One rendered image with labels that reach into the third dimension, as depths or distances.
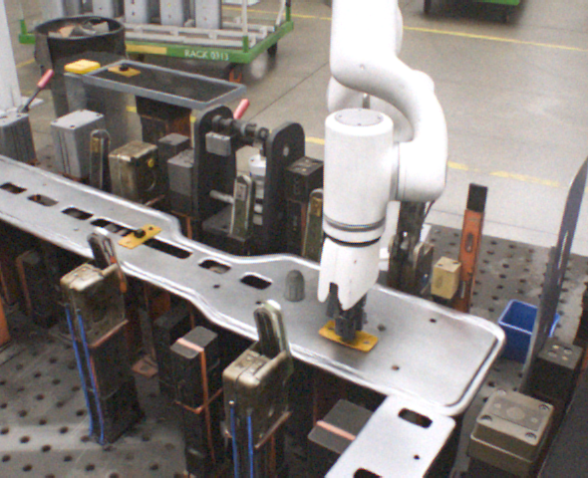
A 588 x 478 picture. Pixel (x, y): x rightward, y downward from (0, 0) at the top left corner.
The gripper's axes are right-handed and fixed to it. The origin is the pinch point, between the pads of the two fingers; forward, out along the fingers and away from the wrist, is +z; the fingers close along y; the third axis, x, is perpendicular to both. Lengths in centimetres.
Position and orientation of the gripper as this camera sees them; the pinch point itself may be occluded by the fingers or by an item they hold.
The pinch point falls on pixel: (349, 321)
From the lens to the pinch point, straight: 104.8
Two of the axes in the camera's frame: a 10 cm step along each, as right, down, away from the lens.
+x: 8.4, 2.8, -4.7
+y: -5.4, 4.3, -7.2
